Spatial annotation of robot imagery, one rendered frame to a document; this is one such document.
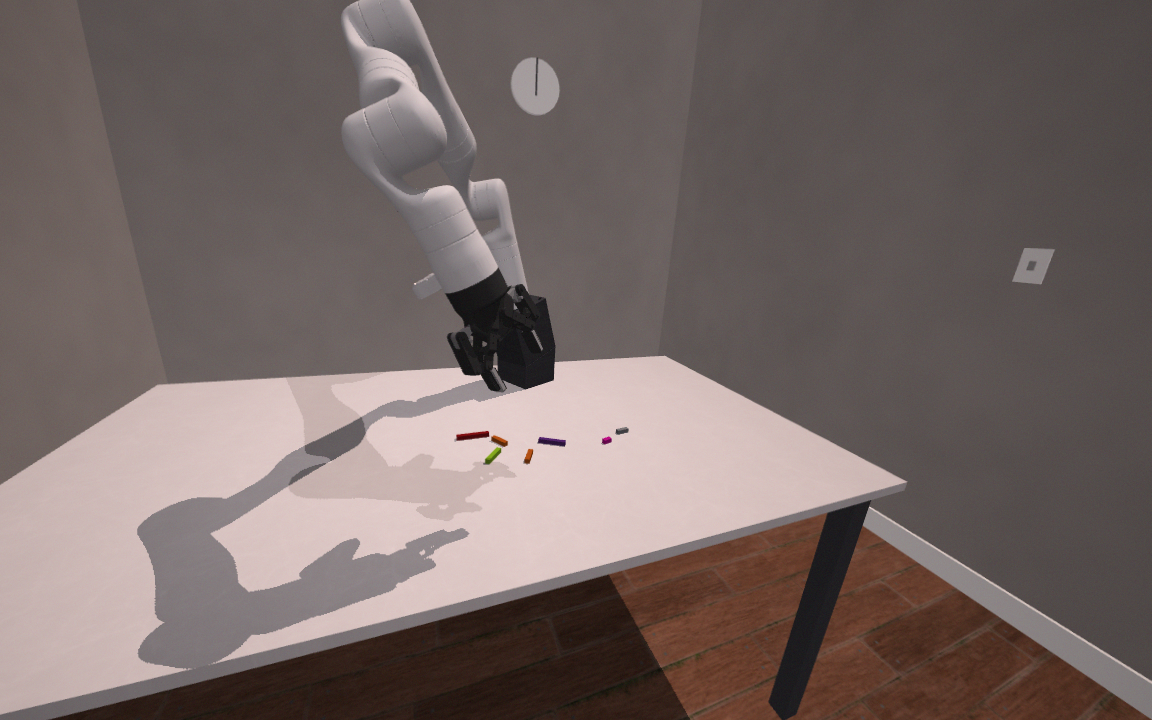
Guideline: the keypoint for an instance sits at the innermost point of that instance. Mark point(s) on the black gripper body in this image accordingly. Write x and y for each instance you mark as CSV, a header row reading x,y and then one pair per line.
x,y
473,306

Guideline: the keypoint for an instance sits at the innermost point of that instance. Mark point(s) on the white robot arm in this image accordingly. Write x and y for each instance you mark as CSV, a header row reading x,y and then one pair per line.
x,y
405,132

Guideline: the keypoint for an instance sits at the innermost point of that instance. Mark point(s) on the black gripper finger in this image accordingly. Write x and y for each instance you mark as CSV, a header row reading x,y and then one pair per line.
x,y
479,358
526,320

